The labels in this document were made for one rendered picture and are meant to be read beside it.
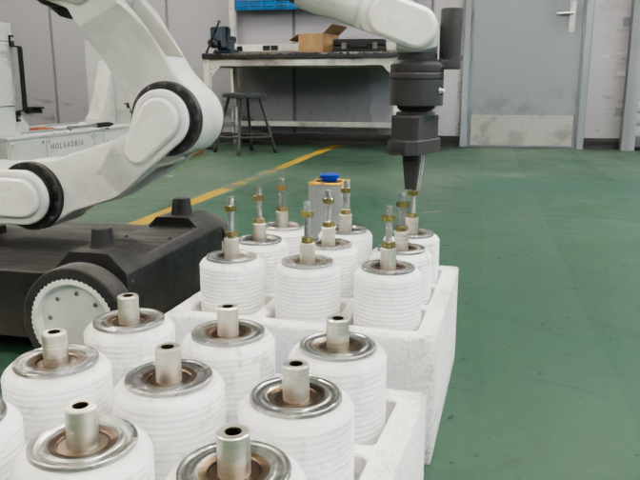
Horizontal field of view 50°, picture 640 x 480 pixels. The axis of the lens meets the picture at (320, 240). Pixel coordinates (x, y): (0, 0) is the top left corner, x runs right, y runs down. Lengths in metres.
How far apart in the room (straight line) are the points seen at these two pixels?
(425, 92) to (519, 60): 4.94
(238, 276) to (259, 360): 0.32
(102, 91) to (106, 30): 3.26
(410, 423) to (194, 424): 0.22
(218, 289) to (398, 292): 0.26
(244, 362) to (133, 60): 0.84
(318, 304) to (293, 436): 0.45
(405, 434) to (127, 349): 0.29
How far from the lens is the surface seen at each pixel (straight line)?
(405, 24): 1.12
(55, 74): 7.29
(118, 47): 1.42
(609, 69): 6.14
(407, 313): 0.95
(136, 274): 1.29
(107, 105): 4.64
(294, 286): 0.96
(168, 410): 0.59
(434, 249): 1.18
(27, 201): 1.50
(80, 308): 1.27
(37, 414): 0.66
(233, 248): 1.02
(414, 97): 1.13
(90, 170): 1.47
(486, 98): 6.05
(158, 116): 1.33
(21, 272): 1.38
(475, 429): 1.09
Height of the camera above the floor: 0.50
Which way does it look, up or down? 13 degrees down
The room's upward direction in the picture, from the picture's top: straight up
